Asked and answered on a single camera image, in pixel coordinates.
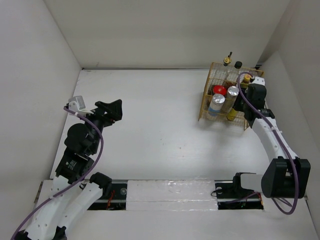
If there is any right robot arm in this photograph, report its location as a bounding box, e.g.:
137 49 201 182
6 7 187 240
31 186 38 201
235 83 311 199

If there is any black mounting rail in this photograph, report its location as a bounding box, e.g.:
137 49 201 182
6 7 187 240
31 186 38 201
90 179 264 211

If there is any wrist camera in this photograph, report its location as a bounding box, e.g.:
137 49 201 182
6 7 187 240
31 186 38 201
64 95 94 116
250 76 266 86

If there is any red lid sauce jar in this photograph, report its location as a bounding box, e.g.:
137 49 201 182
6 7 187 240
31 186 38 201
210 85 227 96

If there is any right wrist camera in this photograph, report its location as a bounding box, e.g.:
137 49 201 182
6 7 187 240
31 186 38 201
250 76 266 86

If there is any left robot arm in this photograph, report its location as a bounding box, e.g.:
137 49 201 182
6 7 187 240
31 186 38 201
11 96 123 240

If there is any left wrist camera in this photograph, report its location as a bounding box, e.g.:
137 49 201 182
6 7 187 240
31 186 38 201
64 95 94 116

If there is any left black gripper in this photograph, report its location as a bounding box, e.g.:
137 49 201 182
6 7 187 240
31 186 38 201
79 98 123 153

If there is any silver lid shaker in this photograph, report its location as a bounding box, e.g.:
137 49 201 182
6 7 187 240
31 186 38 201
207 93 225 117
225 86 239 104

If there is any silver lid shaker front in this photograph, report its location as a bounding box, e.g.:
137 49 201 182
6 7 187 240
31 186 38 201
207 93 225 117

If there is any small red sauce bottle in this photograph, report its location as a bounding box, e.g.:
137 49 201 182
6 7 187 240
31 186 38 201
240 73 252 89

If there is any gold wire basket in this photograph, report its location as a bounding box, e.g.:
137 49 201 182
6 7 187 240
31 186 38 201
198 62 264 122

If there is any glass cruet gold spout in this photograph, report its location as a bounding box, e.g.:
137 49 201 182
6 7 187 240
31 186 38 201
212 51 233 86

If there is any small yellow label bottle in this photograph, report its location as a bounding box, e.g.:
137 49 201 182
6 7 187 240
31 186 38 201
226 108 239 122

